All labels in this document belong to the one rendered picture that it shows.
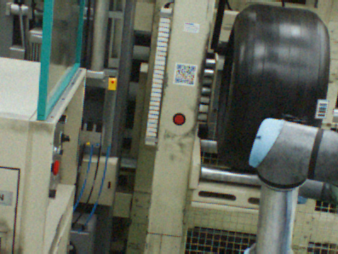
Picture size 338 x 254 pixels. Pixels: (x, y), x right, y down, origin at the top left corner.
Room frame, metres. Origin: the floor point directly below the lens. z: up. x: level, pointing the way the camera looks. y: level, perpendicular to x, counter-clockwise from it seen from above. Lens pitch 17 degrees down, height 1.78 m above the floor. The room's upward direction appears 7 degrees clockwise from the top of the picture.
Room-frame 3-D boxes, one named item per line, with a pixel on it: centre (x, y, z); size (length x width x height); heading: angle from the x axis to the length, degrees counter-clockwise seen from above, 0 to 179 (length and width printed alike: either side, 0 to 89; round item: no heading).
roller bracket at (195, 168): (2.49, -0.10, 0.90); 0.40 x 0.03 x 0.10; 1
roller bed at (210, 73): (2.87, -0.06, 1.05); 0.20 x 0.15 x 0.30; 91
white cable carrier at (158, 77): (2.43, 0.06, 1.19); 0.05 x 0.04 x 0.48; 1
